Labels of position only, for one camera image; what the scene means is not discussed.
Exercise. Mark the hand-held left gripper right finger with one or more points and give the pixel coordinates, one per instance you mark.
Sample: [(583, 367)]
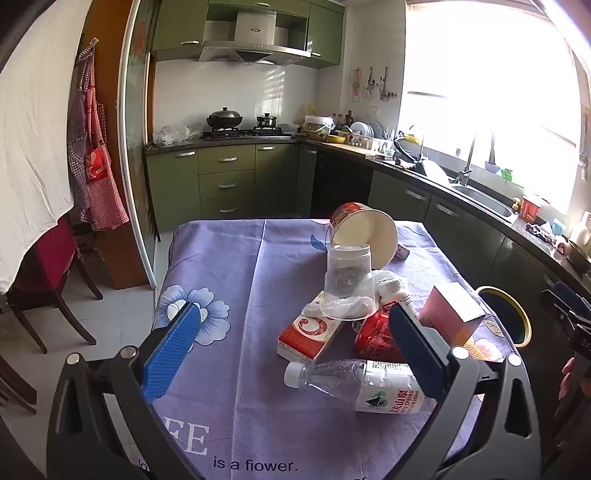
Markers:
[(415, 357)]

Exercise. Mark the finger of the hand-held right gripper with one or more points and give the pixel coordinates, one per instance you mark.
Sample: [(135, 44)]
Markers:
[(572, 295), (561, 308)]

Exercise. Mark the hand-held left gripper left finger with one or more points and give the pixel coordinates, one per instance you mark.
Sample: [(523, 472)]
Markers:
[(171, 353)]

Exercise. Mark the red soda can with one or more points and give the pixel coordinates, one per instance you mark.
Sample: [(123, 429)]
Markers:
[(376, 339)]

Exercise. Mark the yellow rimmed trash bin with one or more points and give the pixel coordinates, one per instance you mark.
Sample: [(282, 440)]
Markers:
[(508, 318)]

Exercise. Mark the pink cardboard box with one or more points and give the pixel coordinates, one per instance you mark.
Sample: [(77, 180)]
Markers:
[(448, 309)]

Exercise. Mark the clear plastic water bottle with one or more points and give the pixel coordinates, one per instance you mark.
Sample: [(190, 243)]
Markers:
[(351, 381)]

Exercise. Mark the clear plastic cup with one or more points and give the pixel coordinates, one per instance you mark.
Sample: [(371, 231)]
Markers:
[(346, 308)]

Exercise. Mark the clear plastic jar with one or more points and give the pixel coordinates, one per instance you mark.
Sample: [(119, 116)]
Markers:
[(348, 277)]

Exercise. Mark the small silver packet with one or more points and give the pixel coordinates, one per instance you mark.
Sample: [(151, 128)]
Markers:
[(401, 253)]

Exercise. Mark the red white milk carton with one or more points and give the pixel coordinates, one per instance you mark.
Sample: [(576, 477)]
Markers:
[(309, 337)]

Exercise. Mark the red paper noodle bowl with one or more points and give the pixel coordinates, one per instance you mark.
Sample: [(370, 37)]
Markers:
[(355, 226)]

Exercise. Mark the person's right hand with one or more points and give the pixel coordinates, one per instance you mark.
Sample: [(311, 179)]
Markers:
[(568, 378)]

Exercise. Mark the metal bowl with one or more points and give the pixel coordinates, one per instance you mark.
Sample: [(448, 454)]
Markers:
[(579, 258)]

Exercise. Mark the white jug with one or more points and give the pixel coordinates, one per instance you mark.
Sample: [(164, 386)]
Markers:
[(582, 230)]

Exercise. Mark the purple floral tablecloth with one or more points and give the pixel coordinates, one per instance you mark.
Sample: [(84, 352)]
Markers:
[(240, 286)]

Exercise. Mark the steel sink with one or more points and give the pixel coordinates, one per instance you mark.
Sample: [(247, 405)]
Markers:
[(485, 198)]

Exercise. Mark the red cushioned wooden chair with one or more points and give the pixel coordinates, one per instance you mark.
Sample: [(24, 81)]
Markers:
[(53, 254)]

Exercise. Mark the steel kitchen faucet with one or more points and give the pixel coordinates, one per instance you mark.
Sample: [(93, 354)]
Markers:
[(464, 175)]

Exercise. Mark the red checked apron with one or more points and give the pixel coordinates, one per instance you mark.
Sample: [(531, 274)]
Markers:
[(104, 194)]

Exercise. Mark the green lower cabinets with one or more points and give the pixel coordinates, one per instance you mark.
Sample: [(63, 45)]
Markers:
[(226, 161)]

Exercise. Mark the green cabinets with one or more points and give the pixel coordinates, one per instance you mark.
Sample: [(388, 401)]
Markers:
[(178, 27), (226, 161)]

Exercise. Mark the clear plastic bag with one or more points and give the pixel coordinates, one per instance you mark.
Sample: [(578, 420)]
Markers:
[(173, 134)]

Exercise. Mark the bright window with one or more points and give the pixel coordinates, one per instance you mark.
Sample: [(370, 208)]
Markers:
[(485, 92)]

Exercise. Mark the gas stove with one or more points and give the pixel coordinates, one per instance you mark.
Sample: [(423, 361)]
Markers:
[(240, 133)]

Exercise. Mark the dish rack with plates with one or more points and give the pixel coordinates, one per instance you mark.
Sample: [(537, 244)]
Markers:
[(364, 131)]

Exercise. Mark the purple checked apron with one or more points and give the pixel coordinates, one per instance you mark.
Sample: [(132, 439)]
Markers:
[(76, 138)]

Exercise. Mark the white hanging cloth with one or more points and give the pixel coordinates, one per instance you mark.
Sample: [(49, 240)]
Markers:
[(32, 161)]

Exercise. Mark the black lidded wok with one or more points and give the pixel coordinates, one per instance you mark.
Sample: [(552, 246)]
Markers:
[(225, 121)]

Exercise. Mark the clear lidded container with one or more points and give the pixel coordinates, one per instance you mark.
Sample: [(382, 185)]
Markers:
[(317, 129)]

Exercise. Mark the small steel pot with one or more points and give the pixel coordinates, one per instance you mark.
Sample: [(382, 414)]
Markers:
[(267, 122)]

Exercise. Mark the steel range hood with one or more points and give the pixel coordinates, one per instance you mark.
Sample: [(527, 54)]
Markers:
[(254, 50)]

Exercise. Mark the green upper cabinets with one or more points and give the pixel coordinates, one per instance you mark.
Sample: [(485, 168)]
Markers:
[(178, 27)]

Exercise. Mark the wall rack with utensils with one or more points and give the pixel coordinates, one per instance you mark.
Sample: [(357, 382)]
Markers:
[(383, 92)]

